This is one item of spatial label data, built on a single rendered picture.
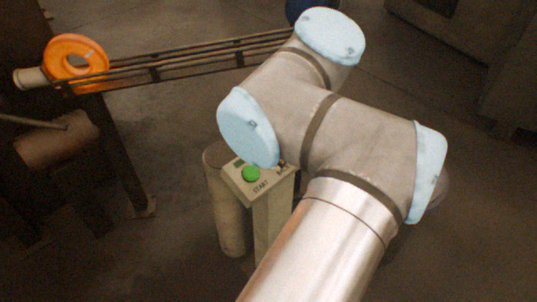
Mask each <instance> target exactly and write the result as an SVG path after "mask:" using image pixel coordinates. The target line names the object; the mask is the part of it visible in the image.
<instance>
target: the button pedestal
mask: <svg viewBox="0 0 537 302"><path fill-rule="evenodd" d="M239 159H240V158H239V157H237V158H235V159H234V160H233V161H231V162H230V163H228V164H226V165H224V166H223V167H222V171H221V177H222V178H223V179H224V180H225V181H226V184H227V185H228V186H229V187H230V189H231V190H232V191H233V193H234V194H235V195H236V196H237V198H238V199H239V200H240V201H242V203H243V204H244V205H245V206H246V207H247V208H248V207H250V206H251V205H253V233H254V248H255V252H254V253H253V254H252V255H251V256H249V257H248V258H247V260H246V261H245V262H243V263H241V264H240V265H239V266H238V267H239V268H240V269H241V270H242V272H244V273H245V274H246V275H247V276H248V277H249V278H251V277H252V276H253V273H254V272H255V270H256V269H257V267H258V265H259V264H260V263H261V262H262V260H263V257H264V255H265V254H266V252H267V251H268V250H269V249H270V248H271V247H272V245H273V244H274V242H275V240H276V238H277V237H278V235H279V233H280V232H281V230H282V229H283V227H284V225H285V223H286V222H287V221H288V220H289V218H290V216H291V207H292V198H293V188H294V177H295V172H296V171H297V170H299V169H298V168H296V167H294V166H292V165H290V164H287V163H286V165H285V166H284V168H283V169H281V168H280V167H279V166H278V165H276V169H260V168H258V171H259V177H258V178H257V179H256V180H255V181H249V180H246V179H245V178H244V176H243V173H242V172H243V170H244V168H245V167H246V166H248V165H251V164H248V163H245V164H244V165H241V166H240V167H238V168H236V167H235V166H234V165H233V163H235V162H236V161H238V160H239Z"/></svg>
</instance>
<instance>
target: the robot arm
mask: <svg viewBox="0 0 537 302"><path fill-rule="evenodd" d="M364 48H365V39H364V36H363V34H362V31H361V29H360V28H359V27H358V26H357V24H356V23H355V22H354V21H353V20H352V19H350V18H349V17H348V16H345V15H344V14H342V13H340V12H337V11H336V10H333V9H330V8H310V9H308V10H306V11H304V12H303V13H302V14H301V16H300V18H299V19H298V20H297V21H296V23H295V30H294V32H293V34H292V35H291V37H290V38H289V40H288V41H287V42H286V43H285V44H283V45H282V46H281V47H280V48H279V49H278V51H277V52H275V53H274V54H273V55H272V56H271V57H270V58H269V59H267V60H265V61H264V62H263V63H262V64H261V65H260V66H259V67H258V68H257V69H256V70H255V71H254V72H253V73H252V74H251V75H250V76H249V77H248V78H247V79H246V80H245V81H244V82H242V83H241V84H240V85H239V86H236V87H234V88H232V90H231V92H230V94H229V95H228V96H227V97H226V98H225V99H224V100H223V101H222V104H221V105H220V106H219V108H218V111H217V121H218V122H217V123H218V124H219V128H220V131H221V133H222V136H223V137H224V139H225V140H226V142H227V144H228V145H229V146H230V147H231V149H232V150H233V151H234V152H235V153H236V154H237V156H238V157H239V158H240V159H243V160H244V161H245V162H247V163H248V164H251V165H252V166H254V167H256V168H260V169H276V165H278V166H279V167H280V168H281V169H283V168H284V166H285V165H286V163H287V164H290V165H292V166H294V167H296V168H298V169H301V170H303V171H305V172H307V173H309V174H311V175H313V178H312V179H311V181H310V183H309V184H308V188H307V192H306V193H305V195H304V197H303V198H302V200H301V201H300V203H299V204H298V205H297V207H296V210H295V211H294V212H293V213H292V215H291V216H290V218H289V220H288V221H287V222H286V223H285V225H284V227H283V229H282V230H281V232H280V233H279V235H278V237H277V238H276V240H275V242H274V244H273V245H272V247H271V248H270V249H269V250H268V251H267V252H266V254H265V255H264V257H263V260H262V262H261V263H260V264H259V265H258V267H257V269H256V270H255V272H254V273H253V276H252V277H251V278H250V279H249V281H248V283H247V285H246V287H245V288H244V290H243V291H242V292H241V293H240V295H239V296H238V297H237V299H236V301H235V302H360V300H361V298H362V296H363V294H364V292H365V290H366V288H367V286H368V283H369V281H370V279H371V278H372V277H373V275H374V273H375V271H376V269H377V267H378V265H379V263H380V261H381V258H382V256H383V254H384V252H385V250H386V248H387V246H388V243H389V241H390V240H391V239H392V238H393V237H395V235H396V234H397V231H398V230H399V228H400V226H401V224H402V222H404V223H406V224H415V223H417V222H418V221H419V220H420V218H421V217H422V215H423V213H425V209H426V207H427V205H428V203H429V200H430V197H431V195H432V193H433V190H434V188H435V183H436V180H437V178H438V176H439V174H440V171H441V167H442V165H443V162H444V159H445V156H446V148H447V145H446V140H445V138H444V137H443V136H442V135H441V134H440V133H438V132H436V131H433V130H431V128H428V127H424V126H422V125H419V123H418V122H417V121H415V120H412V121H409V120H407V119H404V118H402V117H397V116H395V115H392V114H389V113H387V112H383V111H380V110H378V109H376V108H373V107H369V106H366V105H363V104H361V102H357V101H354V100H352V99H350V98H347V97H344V96H340V95H338V94H336V93H337V92H338V90H339V89H340V87H341V85H342V84H343V82H344V81H345V79H347V77H348V76H349V74H350V73H351V71H352V69H353V68H354V66H355V65H357V64H358V63H359V61H360V59H361V55H362V53H363V51H364ZM280 160H283V161H284V164H282V163H281V162H280Z"/></svg>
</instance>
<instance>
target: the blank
mask: <svg viewBox="0 0 537 302"><path fill-rule="evenodd" d="M68 55H79V56H81V57H82V58H84V59H85V60H86V61H87V62H88V63H89V65H90V66H91V67H89V68H87V69H84V70H81V69H77V68H75V67H73V66H72V65H70V64H69V62H68V61H67V60H66V59H65V57H67V56H68ZM44 61H45V64H46V65H47V67H48V69H49V71H50V72H51V73H52V75H53V76H55V77H56V78H57V80H59V79H64V77H70V76H79V75H84V74H89V73H95V72H100V71H104V70H108V69H109V60H108V58H107V55H106V53H105V51H104V49H103V48H102V47H101V46H100V45H99V44H98V43H97V42H95V41H94V40H92V39H88V38H87V37H85V36H82V35H79V34H62V35H59V36H57V37H55V38H53V39H52V40H51V41H50V43H49V45H48V46H47V48H46V50H45V52H44ZM102 77H107V75H101V76H96V77H92V78H91V79H85V80H80V81H72V82H69V83H70V84H72V83H77V82H83V81H92V80H97V79H101V78H102ZM100 84H101V83H98V84H93V85H87V86H78V87H77V88H92V87H95V86H99V85H100Z"/></svg>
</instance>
